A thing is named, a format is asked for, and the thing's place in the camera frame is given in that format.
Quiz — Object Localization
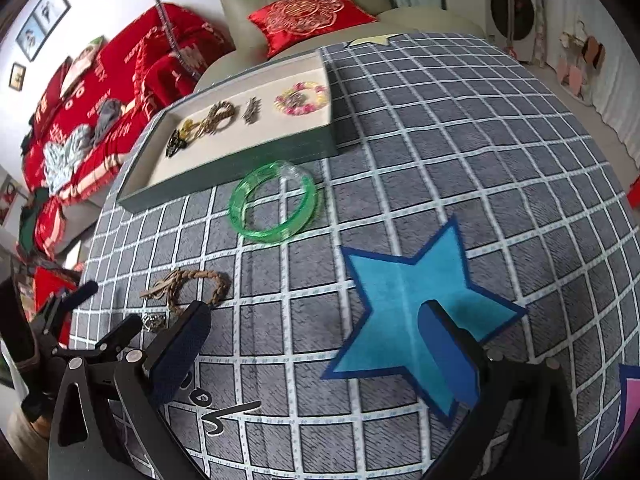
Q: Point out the red printed blanket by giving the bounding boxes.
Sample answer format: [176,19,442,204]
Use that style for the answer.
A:
[15,2,236,261]

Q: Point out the grey jewelry tray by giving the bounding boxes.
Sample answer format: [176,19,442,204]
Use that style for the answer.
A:
[117,49,341,213]

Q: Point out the beige armchair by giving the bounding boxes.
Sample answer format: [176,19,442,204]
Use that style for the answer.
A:
[192,0,486,93]

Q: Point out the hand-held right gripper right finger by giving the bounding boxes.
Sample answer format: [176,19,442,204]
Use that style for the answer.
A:
[417,299,582,480]

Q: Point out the grey cloth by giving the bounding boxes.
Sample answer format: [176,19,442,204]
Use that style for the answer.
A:
[92,99,126,148]

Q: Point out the black framed couple photo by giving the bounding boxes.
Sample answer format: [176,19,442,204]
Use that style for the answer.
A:
[37,0,71,36]

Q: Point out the grey checked tablecloth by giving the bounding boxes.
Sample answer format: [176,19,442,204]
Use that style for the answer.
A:
[65,32,640,480]

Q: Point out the white printed pillow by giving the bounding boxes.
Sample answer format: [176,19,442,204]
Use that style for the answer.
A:
[60,35,106,98]

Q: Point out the red embroidered cushion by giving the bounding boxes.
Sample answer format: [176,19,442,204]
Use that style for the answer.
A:
[248,0,379,59]

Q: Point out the green translucent bangle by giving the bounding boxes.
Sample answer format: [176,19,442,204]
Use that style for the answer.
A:
[228,159,319,247]

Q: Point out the selfie stick stand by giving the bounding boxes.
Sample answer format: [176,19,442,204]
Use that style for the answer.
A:
[145,0,201,81]

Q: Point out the grey sofa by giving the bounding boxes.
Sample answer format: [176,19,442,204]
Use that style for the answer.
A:
[60,180,126,256]

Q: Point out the pastel beaded bracelet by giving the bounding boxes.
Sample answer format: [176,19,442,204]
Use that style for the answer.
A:
[274,81,329,117]

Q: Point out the black framed portrait photo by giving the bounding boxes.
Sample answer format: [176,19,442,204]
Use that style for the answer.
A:
[16,12,46,61]

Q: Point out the pink decor stand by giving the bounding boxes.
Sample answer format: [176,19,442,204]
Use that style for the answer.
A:
[555,20,606,106]

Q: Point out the white washing machine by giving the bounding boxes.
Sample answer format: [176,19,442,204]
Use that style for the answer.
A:
[482,0,543,63]

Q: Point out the red mop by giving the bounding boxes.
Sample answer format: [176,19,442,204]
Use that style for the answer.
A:
[502,0,523,58]

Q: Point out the dark wooden bead bracelet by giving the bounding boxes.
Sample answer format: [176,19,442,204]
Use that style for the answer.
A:
[202,101,236,133]
[166,130,188,159]

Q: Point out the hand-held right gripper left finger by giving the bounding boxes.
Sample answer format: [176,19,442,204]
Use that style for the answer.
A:
[47,300,213,480]

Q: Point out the red pillow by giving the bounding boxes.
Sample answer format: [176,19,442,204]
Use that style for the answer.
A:
[32,57,73,126]

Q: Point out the braided brown bracelet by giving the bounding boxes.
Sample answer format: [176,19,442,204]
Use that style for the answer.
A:
[139,268,232,311]

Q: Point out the white curtain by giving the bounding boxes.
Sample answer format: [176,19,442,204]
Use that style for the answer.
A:
[542,0,640,161]

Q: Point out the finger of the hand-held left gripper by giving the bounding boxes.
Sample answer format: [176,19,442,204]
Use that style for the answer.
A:
[94,315,144,357]
[36,280,100,337]

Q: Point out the light blue cloth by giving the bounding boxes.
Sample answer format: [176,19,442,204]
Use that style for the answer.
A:
[42,125,96,196]

